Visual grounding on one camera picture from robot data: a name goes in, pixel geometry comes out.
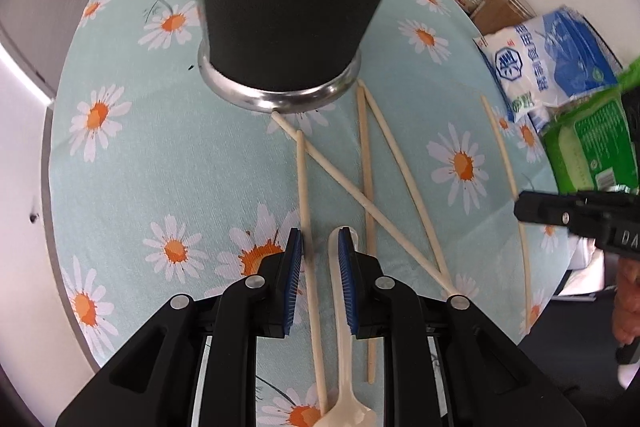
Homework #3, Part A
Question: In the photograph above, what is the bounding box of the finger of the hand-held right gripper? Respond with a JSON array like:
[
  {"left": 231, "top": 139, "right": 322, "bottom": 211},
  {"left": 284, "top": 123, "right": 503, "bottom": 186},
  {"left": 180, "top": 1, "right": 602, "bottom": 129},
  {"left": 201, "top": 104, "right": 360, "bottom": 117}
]
[{"left": 514, "top": 189, "right": 607, "bottom": 236}]

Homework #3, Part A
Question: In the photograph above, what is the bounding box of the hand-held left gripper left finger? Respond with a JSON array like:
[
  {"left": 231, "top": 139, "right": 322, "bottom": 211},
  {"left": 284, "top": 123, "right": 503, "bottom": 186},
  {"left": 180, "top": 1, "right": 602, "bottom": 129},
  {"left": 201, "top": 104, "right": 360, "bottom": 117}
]
[{"left": 55, "top": 227, "right": 305, "bottom": 427}]

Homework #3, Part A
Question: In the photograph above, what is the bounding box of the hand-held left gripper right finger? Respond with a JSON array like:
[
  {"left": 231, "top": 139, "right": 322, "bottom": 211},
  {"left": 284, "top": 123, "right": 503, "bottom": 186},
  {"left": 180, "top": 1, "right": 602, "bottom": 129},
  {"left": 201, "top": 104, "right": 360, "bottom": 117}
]
[{"left": 337, "top": 227, "right": 585, "bottom": 427}]

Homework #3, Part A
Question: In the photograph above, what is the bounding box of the pale bamboo chopstick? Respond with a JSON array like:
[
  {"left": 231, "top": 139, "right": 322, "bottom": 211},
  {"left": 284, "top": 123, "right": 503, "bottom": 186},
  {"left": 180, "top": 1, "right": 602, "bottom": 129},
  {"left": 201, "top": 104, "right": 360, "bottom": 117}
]
[
  {"left": 362, "top": 85, "right": 451, "bottom": 278},
  {"left": 479, "top": 94, "right": 534, "bottom": 336},
  {"left": 269, "top": 111, "right": 461, "bottom": 299},
  {"left": 295, "top": 130, "right": 330, "bottom": 416}
]

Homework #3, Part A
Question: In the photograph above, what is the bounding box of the beige plastic spoon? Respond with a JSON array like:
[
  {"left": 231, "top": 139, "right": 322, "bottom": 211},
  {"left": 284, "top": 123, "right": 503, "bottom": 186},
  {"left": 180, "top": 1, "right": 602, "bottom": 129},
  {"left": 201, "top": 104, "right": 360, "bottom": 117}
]
[{"left": 312, "top": 225, "right": 379, "bottom": 427}]

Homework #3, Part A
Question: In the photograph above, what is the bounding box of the dark bamboo chopstick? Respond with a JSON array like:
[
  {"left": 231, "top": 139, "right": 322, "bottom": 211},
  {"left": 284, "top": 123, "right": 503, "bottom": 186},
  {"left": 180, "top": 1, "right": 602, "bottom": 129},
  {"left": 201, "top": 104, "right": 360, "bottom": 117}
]
[{"left": 355, "top": 86, "right": 377, "bottom": 384}]

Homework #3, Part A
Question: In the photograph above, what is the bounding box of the person's right hand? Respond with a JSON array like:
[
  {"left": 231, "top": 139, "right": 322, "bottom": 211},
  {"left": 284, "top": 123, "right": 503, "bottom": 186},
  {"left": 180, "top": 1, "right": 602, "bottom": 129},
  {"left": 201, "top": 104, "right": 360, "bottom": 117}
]
[{"left": 612, "top": 256, "right": 640, "bottom": 344}]

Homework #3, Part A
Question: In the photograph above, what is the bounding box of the green sugar bag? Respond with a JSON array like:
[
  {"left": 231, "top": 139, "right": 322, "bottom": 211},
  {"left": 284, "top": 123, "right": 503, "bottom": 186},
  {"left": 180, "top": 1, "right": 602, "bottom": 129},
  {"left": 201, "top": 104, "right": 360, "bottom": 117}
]
[{"left": 542, "top": 56, "right": 640, "bottom": 196}]

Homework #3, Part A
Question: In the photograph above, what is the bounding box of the blue white salt bag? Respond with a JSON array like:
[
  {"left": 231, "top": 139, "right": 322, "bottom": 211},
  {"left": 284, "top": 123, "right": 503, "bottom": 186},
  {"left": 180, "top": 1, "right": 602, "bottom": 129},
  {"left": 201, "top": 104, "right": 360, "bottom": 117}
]
[{"left": 473, "top": 5, "right": 624, "bottom": 136}]

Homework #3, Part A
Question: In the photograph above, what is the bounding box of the daisy print blue tablecloth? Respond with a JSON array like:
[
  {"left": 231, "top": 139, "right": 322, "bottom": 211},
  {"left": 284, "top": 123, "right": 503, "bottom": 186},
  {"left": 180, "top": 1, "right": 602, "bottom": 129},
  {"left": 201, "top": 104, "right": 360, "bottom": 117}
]
[{"left": 47, "top": 0, "right": 577, "bottom": 427}]

